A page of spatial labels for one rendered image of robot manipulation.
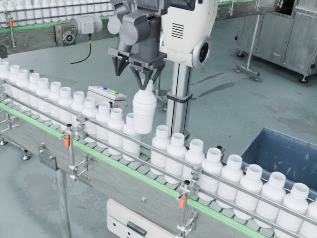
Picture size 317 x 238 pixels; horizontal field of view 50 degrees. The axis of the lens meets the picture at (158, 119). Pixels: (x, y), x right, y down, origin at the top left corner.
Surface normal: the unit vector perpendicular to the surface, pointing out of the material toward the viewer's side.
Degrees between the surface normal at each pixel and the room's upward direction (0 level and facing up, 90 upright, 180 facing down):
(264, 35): 88
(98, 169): 90
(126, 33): 90
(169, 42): 90
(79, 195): 0
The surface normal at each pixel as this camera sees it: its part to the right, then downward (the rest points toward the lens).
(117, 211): -0.23, -0.53
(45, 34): 0.61, 0.44
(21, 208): 0.07, -0.86
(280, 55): -0.78, 0.28
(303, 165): -0.55, 0.40
